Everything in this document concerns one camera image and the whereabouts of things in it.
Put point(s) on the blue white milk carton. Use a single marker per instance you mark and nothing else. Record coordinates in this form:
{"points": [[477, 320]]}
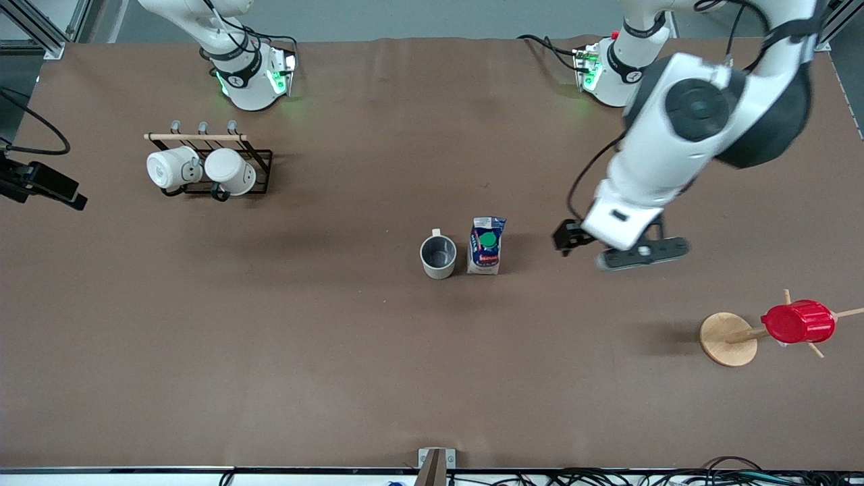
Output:
{"points": [[486, 256]]}

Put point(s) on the grey ceramic cup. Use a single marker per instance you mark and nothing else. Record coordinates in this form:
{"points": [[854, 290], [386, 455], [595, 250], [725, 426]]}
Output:
{"points": [[439, 270]]}

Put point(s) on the red plastic cup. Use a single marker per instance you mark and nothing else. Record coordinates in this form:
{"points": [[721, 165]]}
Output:
{"points": [[800, 322]]}

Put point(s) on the wooden mug tree stand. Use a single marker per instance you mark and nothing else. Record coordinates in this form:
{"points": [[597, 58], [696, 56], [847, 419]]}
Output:
{"points": [[725, 337]]}

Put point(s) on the green-lit left base board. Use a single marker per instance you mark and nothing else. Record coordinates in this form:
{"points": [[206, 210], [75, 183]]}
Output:
{"points": [[587, 67]]}

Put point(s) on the green-lit base board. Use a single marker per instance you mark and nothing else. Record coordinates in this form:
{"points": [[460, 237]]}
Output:
{"points": [[587, 67], [282, 74]]}

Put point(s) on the green-lit right base board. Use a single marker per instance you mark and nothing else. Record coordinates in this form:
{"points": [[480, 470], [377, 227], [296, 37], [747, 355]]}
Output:
{"points": [[282, 74]]}

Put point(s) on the white ceramic mug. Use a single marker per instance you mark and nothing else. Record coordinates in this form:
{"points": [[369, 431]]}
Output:
{"points": [[169, 169], [229, 170]]}

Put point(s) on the metal table edge bracket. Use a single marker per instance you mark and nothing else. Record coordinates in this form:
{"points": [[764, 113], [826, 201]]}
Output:
{"points": [[435, 466]]}

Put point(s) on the aluminium frame profile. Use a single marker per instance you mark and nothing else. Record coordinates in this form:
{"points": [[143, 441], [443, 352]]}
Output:
{"points": [[837, 20], [40, 34]]}

